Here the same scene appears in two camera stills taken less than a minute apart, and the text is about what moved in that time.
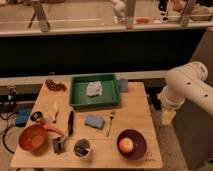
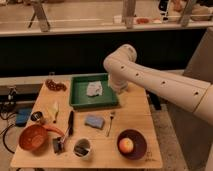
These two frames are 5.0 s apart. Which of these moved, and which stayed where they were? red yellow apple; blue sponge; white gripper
Moved: white gripper
Stayed: blue sponge; red yellow apple
